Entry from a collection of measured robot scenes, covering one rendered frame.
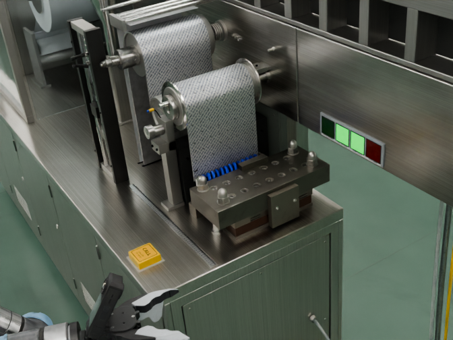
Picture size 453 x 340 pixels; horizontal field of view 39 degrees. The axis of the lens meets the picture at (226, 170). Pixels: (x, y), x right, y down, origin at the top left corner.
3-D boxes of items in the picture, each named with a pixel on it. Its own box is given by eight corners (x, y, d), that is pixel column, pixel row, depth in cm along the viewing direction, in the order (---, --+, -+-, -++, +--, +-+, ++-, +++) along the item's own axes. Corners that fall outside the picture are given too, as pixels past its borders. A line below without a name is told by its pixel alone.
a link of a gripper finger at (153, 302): (171, 305, 123) (135, 330, 117) (166, 280, 121) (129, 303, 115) (182, 311, 121) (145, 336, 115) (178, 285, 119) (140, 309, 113)
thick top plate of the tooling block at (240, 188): (191, 205, 189) (189, 187, 186) (297, 160, 206) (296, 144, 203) (220, 230, 177) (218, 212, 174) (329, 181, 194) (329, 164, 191)
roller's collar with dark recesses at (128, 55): (116, 67, 200) (112, 47, 196) (133, 61, 202) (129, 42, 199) (124, 72, 195) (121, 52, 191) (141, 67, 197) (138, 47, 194)
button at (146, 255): (129, 258, 181) (127, 251, 179) (150, 248, 184) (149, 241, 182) (139, 270, 175) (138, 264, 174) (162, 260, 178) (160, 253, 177)
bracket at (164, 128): (160, 205, 203) (145, 120, 187) (177, 198, 206) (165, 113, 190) (167, 212, 199) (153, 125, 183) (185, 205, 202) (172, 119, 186)
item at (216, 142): (193, 181, 191) (187, 126, 181) (257, 155, 201) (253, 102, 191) (194, 181, 191) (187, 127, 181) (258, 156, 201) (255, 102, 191)
